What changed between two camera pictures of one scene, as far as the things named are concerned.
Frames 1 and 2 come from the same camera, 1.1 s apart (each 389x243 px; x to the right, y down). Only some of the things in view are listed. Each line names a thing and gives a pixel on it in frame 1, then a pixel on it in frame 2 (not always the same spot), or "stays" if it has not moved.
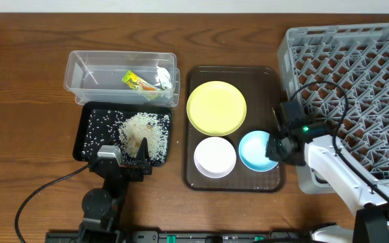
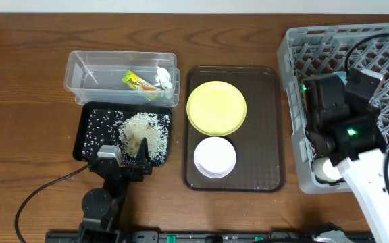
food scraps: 125,129 stays
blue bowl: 252,150 -> 342,75
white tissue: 163,77 stays
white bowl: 215,157 stays
